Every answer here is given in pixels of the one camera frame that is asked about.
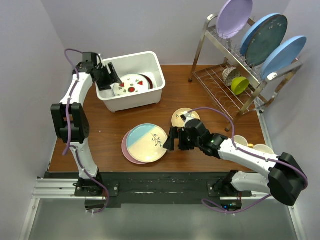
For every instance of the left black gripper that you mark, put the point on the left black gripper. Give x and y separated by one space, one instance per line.
106 85

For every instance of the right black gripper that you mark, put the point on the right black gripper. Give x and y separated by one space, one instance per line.
176 132

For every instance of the watermelon pattern white plate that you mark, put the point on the watermelon pattern white plate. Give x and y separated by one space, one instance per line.
131 84

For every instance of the blue cream leaf plate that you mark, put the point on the blue cream leaf plate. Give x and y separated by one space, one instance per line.
145 143

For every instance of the red rimmed beige plate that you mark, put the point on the red rimmed beige plate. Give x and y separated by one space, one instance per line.
150 83

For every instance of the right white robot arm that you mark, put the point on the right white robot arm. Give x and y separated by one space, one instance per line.
278 176

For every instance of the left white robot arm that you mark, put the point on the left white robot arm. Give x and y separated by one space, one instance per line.
72 125

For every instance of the white plastic bin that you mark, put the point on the white plastic bin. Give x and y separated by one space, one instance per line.
146 63

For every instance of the pink plastic plate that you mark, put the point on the pink plastic plate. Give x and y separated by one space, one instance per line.
126 152

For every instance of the cream cup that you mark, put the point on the cream cup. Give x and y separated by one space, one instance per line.
263 148
240 140

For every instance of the lime green bowl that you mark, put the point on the lime green bowl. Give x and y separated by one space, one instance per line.
239 85

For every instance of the patterned white bowl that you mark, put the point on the patterned white bowl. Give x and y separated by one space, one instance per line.
229 74

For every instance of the steel dish rack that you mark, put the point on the steel dish rack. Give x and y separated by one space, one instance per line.
258 96

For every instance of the lavender plate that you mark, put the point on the lavender plate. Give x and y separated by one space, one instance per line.
233 17

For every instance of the dark teal plate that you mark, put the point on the dark teal plate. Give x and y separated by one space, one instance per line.
266 39

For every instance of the light blue plate behind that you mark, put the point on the light blue plate behind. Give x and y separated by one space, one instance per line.
251 32

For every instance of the light blue plate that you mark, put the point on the light blue plate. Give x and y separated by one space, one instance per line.
251 32
283 55

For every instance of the light blue plate front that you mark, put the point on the light blue plate front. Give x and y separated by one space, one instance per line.
283 55

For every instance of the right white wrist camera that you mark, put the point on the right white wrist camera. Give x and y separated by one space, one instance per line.
186 117

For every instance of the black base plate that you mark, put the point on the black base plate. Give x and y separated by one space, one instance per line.
165 188

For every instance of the aluminium rail frame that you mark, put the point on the aluminium rail frame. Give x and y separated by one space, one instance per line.
55 216

